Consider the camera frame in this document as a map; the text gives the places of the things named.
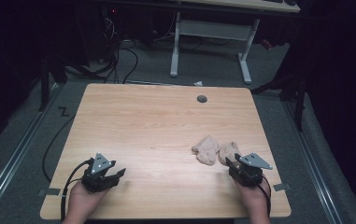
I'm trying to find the person's right hand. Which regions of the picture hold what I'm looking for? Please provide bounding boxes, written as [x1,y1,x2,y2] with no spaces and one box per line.
[233,178,271,219]

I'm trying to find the black metal stand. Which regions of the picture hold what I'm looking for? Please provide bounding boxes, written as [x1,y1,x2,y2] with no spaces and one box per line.
[37,55,69,112]
[249,70,308,133]

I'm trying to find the small beige sock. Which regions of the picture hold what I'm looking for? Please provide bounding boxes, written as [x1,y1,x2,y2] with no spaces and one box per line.
[218,141,242,166]

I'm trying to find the bundle of black cables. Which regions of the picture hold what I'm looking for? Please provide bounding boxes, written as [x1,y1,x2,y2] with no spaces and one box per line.
[64,12,140,85]

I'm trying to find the metal floor rail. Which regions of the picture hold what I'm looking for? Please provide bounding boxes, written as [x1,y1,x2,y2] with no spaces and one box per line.
[281,98,344,224]
[0,83,62,219]

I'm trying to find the thin black floor cable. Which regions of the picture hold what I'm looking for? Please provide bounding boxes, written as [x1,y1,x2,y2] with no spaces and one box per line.
[41,114,78,183]

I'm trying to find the large beige sock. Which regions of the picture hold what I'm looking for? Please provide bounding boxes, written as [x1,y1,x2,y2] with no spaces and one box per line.
[191,134,221,166]

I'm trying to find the small red object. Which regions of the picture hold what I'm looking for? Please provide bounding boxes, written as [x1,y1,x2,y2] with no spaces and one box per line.
[260,38,274,50]

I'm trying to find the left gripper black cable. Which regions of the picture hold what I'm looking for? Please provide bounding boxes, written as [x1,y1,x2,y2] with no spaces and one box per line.
[60,158,95,222]

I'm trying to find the white-framed wooden desk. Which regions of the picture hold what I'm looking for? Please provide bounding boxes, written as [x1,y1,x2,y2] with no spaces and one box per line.
[169,0,302,85]

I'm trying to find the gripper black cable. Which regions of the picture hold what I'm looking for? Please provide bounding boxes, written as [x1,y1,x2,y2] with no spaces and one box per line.
[255,175,273,217]
[60,158,95,222]

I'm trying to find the grey tape strip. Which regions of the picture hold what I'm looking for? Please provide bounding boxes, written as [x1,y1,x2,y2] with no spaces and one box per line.
[273,182,292,192]
[37,188,62,197]

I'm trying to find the person's left hand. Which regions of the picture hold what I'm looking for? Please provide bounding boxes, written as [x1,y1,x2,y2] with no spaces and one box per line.
[67,180,111,219]

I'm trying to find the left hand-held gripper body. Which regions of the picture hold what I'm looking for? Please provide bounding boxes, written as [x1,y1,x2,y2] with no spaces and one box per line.
[80,151,118,193]

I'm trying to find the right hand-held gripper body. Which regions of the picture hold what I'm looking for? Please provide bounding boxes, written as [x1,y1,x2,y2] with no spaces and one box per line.
[228,151,274,189]

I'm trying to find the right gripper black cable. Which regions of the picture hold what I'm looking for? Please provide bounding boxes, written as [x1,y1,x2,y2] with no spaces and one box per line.
[255,175,273,217]

